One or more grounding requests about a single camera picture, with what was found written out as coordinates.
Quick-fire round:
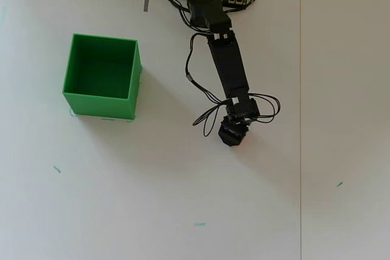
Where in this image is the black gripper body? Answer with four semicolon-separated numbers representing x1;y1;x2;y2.
220;115;251;135

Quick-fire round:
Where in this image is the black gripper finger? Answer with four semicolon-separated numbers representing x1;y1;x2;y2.
229;130;246;149
218;127;233;147

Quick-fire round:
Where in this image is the green square plastic bin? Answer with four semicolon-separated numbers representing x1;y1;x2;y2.
62;33;143;120

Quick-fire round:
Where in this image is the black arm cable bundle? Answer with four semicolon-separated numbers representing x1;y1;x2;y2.
185;33;281;136

